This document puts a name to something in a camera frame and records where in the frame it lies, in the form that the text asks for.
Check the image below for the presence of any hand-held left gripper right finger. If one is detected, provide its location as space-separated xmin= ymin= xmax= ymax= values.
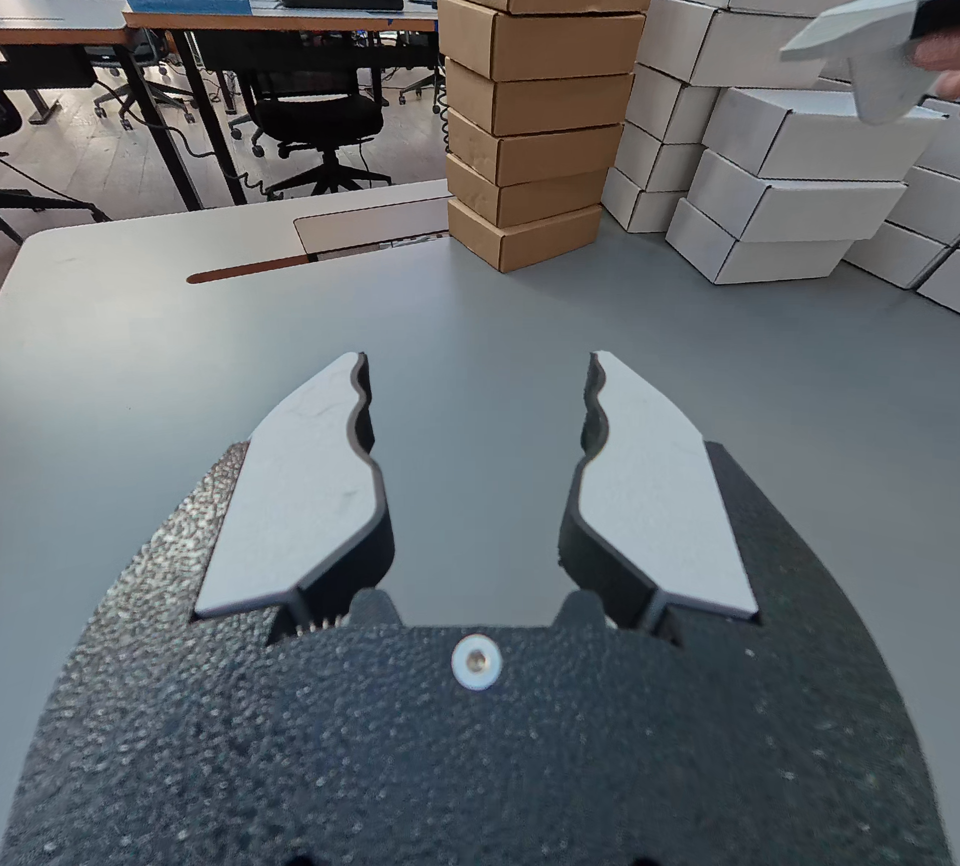
xmin=557 ymin=351 xmax=761 ymax=646

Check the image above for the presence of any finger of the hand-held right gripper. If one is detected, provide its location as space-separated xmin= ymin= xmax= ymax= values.
xmin=780 ymin=0 xmax=960 ymax=126

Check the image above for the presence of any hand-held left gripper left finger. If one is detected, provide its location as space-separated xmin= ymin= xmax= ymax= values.
xmin=192 ymin=352 xmax=397 ymax=641

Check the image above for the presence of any person's right hand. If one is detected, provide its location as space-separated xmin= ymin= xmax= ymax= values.
xmin=911 ymin=26 xmax=960 ymax=99

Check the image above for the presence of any stack of white cardboard boxes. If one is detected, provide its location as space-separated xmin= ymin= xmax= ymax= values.
xmin=600 ymin=0 xmax=960 ymax=316

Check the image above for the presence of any stack of brown cardboard boxes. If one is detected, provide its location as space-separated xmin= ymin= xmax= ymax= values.
xmin=435 ymin=0 xmax=663 ymax=275

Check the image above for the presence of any black office chair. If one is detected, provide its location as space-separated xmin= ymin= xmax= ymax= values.
xmin=228 ymin=67 xmax=393 ymax=197

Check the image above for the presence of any wooden desk with black legs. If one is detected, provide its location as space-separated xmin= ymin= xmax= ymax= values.
xmin=123 ymin=0 xmax=444 ymax=207

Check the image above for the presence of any grey desk with black legs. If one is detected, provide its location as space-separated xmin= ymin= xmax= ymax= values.
xmin=0 ymin=0 xmax=204 ymax=211

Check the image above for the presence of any black coiled cable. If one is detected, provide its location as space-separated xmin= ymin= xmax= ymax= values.
xmin=241 ymin=165 xmax=288 ymax=201

